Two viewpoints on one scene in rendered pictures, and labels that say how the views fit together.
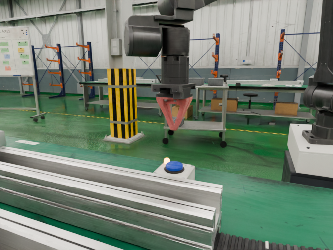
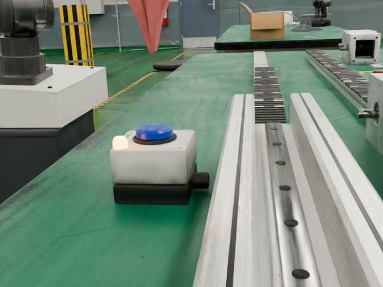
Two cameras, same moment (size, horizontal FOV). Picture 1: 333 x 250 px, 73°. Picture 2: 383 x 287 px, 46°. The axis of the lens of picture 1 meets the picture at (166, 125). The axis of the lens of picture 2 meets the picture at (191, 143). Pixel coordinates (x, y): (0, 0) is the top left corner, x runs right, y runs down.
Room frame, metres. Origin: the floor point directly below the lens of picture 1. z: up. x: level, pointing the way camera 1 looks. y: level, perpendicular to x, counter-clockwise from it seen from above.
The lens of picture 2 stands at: (0.56, 0.45, 0.97)
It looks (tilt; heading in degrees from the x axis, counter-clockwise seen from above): 17 degrees down; 256
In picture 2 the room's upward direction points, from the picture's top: 3 degrees counter-clockwise
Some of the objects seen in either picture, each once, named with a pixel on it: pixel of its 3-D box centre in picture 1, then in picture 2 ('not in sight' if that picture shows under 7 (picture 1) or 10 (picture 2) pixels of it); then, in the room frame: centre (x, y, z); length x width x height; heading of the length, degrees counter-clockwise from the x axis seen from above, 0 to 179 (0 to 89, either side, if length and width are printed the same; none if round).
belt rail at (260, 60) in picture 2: not in sight; (261, 73); (0.06, -0.71, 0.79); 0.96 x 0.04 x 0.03; 68
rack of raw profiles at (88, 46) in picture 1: (54, 70); not in sight; (9.65, 4.64, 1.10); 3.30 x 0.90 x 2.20; 67
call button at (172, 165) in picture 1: (174, 167); (154, 135); (0.48, -0.02, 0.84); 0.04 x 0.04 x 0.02
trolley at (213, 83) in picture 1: (193, 108); not in sight; (3.42, -0.40, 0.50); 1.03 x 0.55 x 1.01; 79
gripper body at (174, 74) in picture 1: (175, 74); not in sight; (0.48, -0.02, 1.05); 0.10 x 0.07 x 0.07; 158
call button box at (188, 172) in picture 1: (172, 182); (164, 163); (0.47, -0.01, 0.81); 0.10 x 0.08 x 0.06; 158
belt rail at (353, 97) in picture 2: not in sight; (333, 72); (-0.11, -0.64, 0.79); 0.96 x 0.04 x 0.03; 68
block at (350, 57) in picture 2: not in sight; (357, 48); (-0.34, -0.87, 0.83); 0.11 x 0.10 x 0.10; 158
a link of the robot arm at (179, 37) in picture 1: (172, 43); not in sight; (0.48, -0.01, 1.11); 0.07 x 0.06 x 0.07; 110
